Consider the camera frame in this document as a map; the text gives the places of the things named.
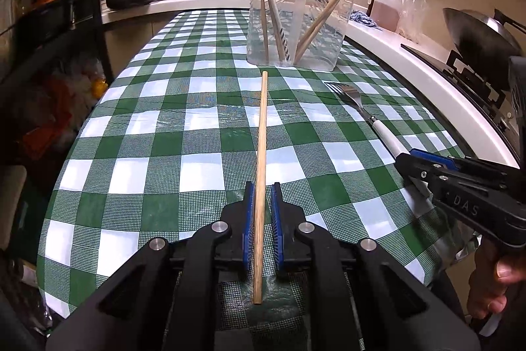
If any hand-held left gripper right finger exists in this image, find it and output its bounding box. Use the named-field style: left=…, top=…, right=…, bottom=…
left=271, top=182, right=481, bottom=351

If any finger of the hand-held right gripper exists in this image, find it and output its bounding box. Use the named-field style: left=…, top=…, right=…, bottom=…
left=395, top=153, right=449, bottom=194
left=409, top=148, right=466, bottom=171

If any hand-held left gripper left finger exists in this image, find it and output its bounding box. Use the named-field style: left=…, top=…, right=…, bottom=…
left=45, top=182, right=257, bottom=351

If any steel fork with white handle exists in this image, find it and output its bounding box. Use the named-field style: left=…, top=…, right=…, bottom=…
left=324, top=83, right=412, bottom=160

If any clear plastic utensil container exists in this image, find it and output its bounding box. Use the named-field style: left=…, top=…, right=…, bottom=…
left=246, top=0, right=358, bottom=73

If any person's right hand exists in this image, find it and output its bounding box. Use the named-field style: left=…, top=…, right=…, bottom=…
left=466, top=241, right=526, bottom=321

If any black gas stove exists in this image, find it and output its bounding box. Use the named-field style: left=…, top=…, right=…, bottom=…
left=400, top=42, right=526, bottom=146

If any green checked tablecloth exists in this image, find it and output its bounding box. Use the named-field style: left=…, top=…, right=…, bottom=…
left=36, top=10, right=479, bottom=351

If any steel wok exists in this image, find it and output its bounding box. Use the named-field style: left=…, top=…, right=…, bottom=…
left=443, top=8, right=526, bottom=66

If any clear plastic bottle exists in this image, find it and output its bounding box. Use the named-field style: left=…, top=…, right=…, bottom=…
left=398, top=0, right=432, bottom=43

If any plastic cooking oil jug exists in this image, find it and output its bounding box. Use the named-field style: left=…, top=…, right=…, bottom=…
left=368, top=0, right=405, bottom=32

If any blue cloth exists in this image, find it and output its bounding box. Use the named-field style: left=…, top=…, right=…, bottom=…
left=349, top=11, right=383, bottom=32

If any yellow plastic bag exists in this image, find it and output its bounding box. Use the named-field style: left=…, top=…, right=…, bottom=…
left=92, top=75, right=109, bottom=99

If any bundle of plastic bags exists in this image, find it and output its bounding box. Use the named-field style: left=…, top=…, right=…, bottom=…
left=25, top=59, right=108, bottom=154

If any white plastic box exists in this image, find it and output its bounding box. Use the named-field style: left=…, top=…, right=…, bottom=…
left=0, top=165, right=27, bottom=253

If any black metal shelf rack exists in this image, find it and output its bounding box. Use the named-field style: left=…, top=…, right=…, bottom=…
left=0, top=0, right=116, bottom=171

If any black and orange cookware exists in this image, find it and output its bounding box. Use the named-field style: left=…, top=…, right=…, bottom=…
left=35, top=0, right=75, bottom=43

